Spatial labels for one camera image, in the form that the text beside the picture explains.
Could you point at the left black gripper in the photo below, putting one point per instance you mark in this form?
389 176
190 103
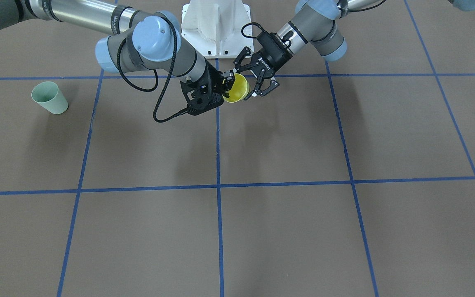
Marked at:
271 51

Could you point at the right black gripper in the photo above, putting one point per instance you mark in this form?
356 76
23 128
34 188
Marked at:
217 78

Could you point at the yellow plastic cup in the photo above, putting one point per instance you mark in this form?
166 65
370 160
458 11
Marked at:
239 90

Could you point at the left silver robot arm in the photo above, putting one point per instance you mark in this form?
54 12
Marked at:
373 38

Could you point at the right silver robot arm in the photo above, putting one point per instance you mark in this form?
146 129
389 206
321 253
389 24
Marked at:
133 41

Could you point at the green plastic cup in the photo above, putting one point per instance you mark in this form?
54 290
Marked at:
49 96

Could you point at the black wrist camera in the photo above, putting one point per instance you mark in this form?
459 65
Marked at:
196 107

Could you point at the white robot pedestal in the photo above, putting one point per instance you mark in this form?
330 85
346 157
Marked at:
214 27

